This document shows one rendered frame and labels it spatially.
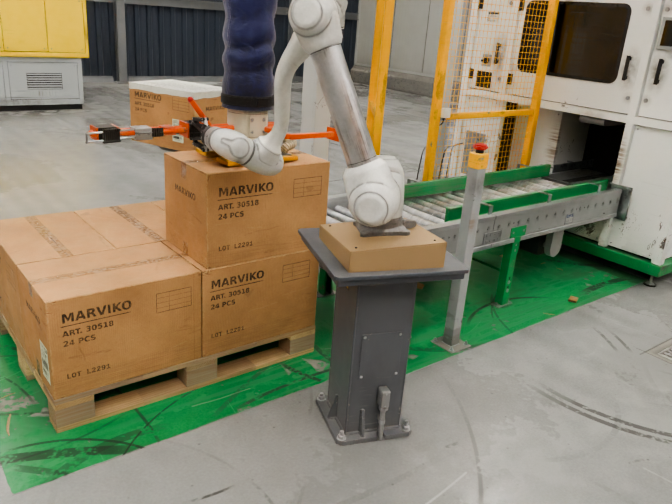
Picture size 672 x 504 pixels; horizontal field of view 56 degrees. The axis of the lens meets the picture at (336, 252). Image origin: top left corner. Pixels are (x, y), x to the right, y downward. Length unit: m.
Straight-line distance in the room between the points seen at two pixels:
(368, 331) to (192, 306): 0.75
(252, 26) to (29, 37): 7.38
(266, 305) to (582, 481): 1.45
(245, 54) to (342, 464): 1.61
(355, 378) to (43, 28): 8.13
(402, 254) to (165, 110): 2.66
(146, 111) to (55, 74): 5.46
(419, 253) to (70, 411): 1.44
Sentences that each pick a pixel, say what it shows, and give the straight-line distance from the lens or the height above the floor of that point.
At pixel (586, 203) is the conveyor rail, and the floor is 0.55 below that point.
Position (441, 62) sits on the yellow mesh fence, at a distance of 4.07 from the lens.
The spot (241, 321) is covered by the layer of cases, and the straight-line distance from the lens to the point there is 2.80.
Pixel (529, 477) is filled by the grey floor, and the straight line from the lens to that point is 2.58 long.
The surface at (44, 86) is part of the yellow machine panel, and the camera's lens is 9.97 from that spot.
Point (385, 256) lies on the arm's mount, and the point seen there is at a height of 0.80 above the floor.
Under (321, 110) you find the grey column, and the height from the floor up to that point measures 0.97.
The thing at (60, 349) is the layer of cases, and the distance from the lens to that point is 2.51.
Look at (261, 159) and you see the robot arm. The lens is 2.37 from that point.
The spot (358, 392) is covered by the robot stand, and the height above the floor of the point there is 0.20.
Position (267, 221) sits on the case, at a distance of 2.69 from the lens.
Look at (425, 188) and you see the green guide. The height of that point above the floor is 0.60.
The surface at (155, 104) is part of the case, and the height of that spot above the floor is 0.90.
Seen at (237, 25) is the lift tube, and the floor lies 1.48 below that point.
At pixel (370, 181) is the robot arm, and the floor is 1.06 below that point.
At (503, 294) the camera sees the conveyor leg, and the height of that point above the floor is 0.08.
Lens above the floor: 1.55
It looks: 21 degrees down
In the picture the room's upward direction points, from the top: 4 degrees clockwise
